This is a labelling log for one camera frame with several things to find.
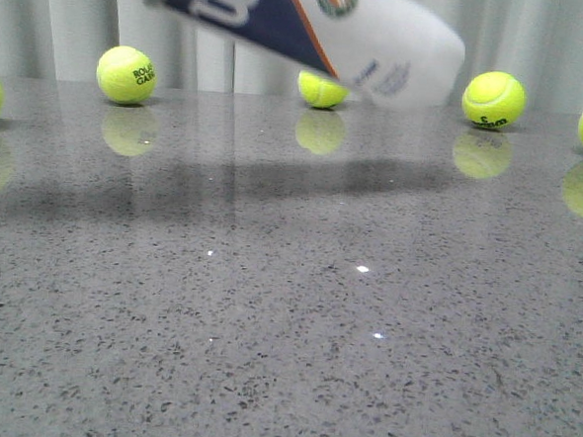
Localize tennis ball with black lettering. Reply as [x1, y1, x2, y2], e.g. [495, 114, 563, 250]
[96, 45, 157, 105]

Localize white blue tennis ball can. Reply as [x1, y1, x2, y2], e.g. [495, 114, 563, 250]
[145, 0, 465, 111]

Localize right yellow Wilson tennis ball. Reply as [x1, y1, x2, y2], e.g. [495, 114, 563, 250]
[460, 71, 527, 130]

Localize grey-white curtain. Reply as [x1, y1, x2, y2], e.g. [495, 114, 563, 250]
[0, 0, 583, 113]

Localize center yellow tennis ball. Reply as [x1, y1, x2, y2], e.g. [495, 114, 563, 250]
[296, 70, 349, 109]

